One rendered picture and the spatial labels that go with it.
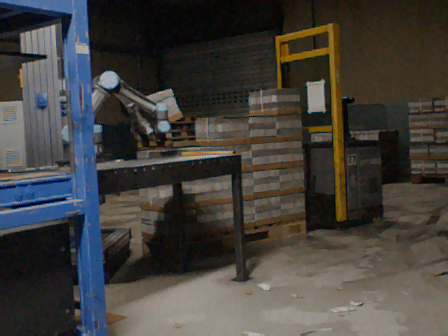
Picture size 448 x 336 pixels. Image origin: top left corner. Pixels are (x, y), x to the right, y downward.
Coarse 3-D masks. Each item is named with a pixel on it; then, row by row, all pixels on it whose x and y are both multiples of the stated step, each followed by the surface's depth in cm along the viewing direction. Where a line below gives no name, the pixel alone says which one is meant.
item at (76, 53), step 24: (72, 0) 225; (72, 24) 226; (72, 48) 227; (72, 72) 228; (72, 96) 229; (72, 120) 230; (72, 144) 231; (72, 168) 232; (72, 192) 233; (96, 192) 234; (96, 216) 234; (96, 240) 234; (96, 264) 233; (96, 288) 233; (96, 312) 233
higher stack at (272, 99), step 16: (256, 96) 501; (272, 96) 483; (288, 96) 488; (288, 128) 489; (288, 144) 488; (288, 160) 488; (288, 176) 488; (288, 208) 489; (304, 208) 501; (288, 224) 489; (304, 224) 501
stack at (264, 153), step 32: (256, 160) 467; (160, 192) 416; (192, 192) 429; (224, 192) 448; (256, 192) 468; (160, 224) 420; (192, 224) 430; (224, 224) 448; (160, 256) 428; (192, 256) 430
